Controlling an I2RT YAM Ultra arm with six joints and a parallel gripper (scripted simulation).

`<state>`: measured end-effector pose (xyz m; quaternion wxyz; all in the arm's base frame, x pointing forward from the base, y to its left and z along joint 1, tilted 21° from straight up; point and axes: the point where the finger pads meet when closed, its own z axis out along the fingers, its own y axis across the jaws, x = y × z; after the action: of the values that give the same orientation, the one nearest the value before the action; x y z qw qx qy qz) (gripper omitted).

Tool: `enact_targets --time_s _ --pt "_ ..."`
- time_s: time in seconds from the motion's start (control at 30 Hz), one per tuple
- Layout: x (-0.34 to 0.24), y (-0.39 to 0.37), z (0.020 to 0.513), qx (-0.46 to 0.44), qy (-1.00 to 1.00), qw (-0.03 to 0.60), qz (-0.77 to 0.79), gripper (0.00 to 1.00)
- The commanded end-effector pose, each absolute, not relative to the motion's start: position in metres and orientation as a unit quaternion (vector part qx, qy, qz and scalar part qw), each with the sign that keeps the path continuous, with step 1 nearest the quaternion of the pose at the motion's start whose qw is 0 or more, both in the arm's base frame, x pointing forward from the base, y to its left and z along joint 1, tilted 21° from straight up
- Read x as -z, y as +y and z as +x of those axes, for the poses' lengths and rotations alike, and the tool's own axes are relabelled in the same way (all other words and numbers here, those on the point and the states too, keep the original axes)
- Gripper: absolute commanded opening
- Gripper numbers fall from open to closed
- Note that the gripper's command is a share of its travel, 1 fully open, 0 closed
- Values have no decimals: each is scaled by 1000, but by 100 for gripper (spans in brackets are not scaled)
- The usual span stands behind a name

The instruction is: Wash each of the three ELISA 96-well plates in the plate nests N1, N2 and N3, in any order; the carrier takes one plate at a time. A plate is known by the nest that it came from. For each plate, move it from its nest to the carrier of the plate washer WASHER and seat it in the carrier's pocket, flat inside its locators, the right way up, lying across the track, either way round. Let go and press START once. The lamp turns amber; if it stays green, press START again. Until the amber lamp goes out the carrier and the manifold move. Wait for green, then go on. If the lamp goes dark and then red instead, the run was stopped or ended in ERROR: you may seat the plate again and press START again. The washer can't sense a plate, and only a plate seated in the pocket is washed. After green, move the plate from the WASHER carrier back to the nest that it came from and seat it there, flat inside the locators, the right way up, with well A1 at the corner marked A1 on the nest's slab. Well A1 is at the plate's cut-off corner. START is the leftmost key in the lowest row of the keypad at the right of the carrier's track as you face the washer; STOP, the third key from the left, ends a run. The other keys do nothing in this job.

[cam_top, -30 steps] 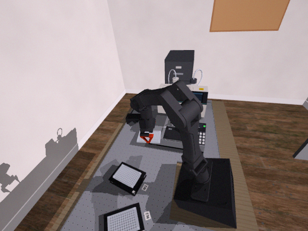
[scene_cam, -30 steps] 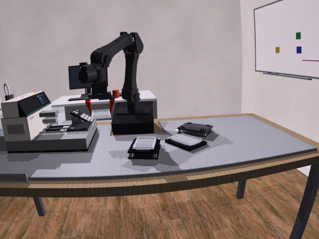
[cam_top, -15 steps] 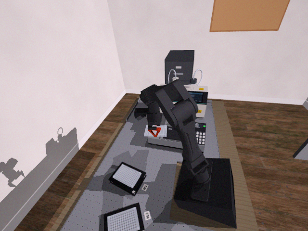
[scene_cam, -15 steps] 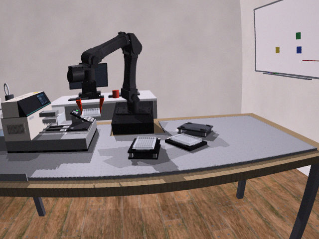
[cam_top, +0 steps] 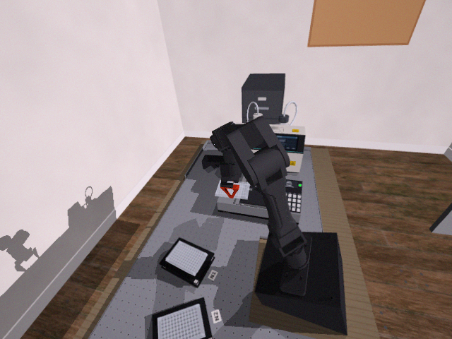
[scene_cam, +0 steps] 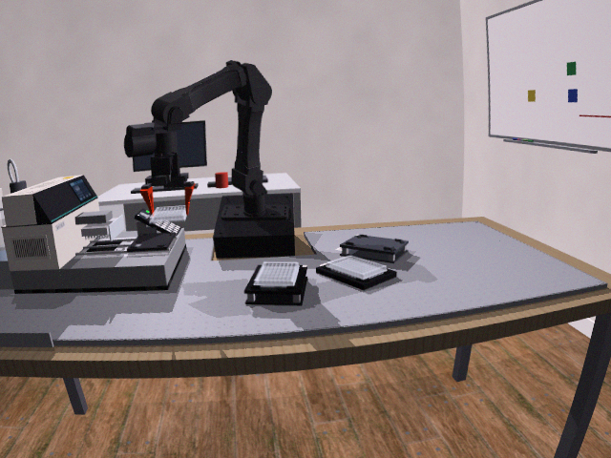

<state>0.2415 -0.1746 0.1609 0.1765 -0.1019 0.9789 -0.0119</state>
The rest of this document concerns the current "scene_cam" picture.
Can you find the grey curved hose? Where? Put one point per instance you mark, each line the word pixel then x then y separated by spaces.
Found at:
pixel 10 161

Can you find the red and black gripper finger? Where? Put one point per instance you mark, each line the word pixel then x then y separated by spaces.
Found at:
pixel 147 195
pixel 188 193

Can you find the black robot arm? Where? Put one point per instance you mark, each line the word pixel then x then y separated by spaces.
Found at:
pixel 171 109

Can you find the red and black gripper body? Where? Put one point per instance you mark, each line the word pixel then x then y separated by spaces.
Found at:
pixel 175 182

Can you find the white well plate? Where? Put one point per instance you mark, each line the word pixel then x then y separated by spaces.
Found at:
pixel 168 214
pixel 350 266
pixel 277 274

